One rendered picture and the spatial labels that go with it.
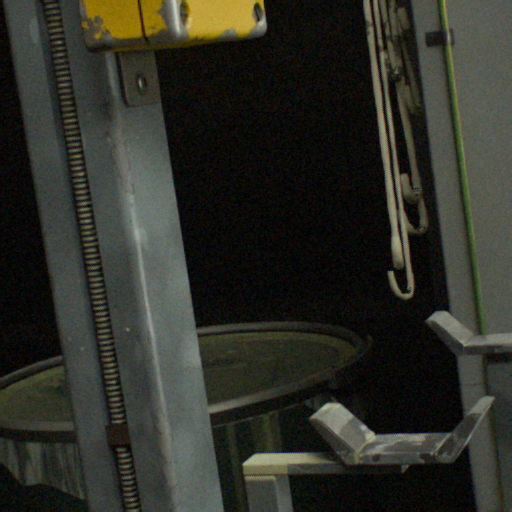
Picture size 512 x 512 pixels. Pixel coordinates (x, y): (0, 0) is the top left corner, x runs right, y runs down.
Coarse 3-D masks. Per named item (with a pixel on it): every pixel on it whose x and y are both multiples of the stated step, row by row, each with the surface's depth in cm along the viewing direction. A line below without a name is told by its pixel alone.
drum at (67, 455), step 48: (336, 336) 199; (0, 384) 195; (288, 384) 166; (336, 384) 169; (0, 432) 170; (48, 432) 164; (240, 432) 163; (288, 432) 166; (0, 480) 175; (48, 480) 166; (240, 480) 163; (336, 480) 172
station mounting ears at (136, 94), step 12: (120, 60) 68; (132, 60) 70; (144, 60) 71; (120, 72) 69; (132, 72) 69; (144, 72) 71; (156, 72) 72; (120, 84) 69; (132, 84) 69; (144, 84) 70; (156, 84) 72; (132, 96) 69; (144, 96) 70; (156, 96) 72
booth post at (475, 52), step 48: (432, 0) 111; (480, 0) 109; (432, 48) 112; (480, 48) 110; (432, 96) 112; (480, 96) 111; (432, 144) 113; (480, 144) 111; (480, 192) 112; (480, 240) 113; (480, 288) 114; (480, 384) 115; (480, 432) 116; (480, 480) 117
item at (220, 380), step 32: (224, 352) 204; (256, 352) 201; (288, 352) 197; (320, 352) 192; (352, 352) 188; (32, 384) 200; (64, 384) 198; (224, 384) 182; (256, 384) 179; (0, 416) 180; (32, 416) 180; (64, 416) 177
